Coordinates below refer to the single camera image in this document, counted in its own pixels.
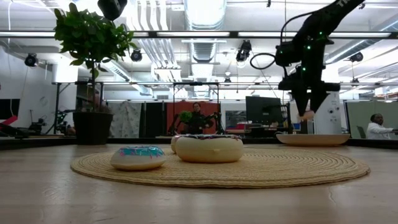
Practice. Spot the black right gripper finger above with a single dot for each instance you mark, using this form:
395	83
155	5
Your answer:
301	101
317	99

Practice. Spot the large chocolate frosted donut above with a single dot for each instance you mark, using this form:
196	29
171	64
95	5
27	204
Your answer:
208	151

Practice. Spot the large pink frosted donut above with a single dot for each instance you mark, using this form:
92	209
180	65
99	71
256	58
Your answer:
173	144

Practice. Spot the small blue frosted donut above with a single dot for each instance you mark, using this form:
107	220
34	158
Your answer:
136	161

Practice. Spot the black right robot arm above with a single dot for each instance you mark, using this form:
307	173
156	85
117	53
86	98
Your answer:
320	25

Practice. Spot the black background robot arm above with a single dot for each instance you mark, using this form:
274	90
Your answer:
216	118

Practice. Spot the white cylindrical column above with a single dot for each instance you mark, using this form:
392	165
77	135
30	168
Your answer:
331	119

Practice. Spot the green leafy plant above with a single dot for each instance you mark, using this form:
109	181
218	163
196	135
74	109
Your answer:
90	34

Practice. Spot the black computer monitor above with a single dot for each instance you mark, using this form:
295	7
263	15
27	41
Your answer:
262	110

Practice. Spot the beige round plate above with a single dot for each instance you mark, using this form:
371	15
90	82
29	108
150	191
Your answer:
312	140

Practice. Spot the black ceiling spotlight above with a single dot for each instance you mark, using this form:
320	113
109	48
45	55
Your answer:
136	55
31	59
244	51
356	57

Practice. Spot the person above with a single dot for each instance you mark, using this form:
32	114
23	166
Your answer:
197	121
376	130

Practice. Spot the round woven straw placemat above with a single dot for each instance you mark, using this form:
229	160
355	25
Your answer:
264	171

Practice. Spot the grey patterned curtain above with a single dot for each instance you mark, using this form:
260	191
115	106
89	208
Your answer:
126	119

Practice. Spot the small background green plant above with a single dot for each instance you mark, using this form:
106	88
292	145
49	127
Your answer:
185	116

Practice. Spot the orange background panel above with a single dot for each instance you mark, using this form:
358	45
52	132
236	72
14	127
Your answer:
174	109

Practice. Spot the black background panel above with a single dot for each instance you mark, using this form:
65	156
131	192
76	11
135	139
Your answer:
154	119

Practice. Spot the black plant pot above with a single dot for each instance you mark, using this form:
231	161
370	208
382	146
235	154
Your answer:
93	129

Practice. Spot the red background object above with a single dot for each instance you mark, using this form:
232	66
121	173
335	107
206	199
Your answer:
8	122

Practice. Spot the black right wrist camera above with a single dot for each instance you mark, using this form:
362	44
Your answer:
284	54

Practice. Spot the grey green partition wall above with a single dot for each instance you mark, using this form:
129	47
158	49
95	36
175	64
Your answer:
357	118

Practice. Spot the black overhead frame beam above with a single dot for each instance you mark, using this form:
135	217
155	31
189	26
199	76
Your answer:
149	34

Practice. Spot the silver ventilation duct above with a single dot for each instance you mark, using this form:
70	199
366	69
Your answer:
203	15

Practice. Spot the black wall screen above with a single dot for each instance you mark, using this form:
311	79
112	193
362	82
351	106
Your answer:
9	109

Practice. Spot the black aluminium table frame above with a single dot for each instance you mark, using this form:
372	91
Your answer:
46	142

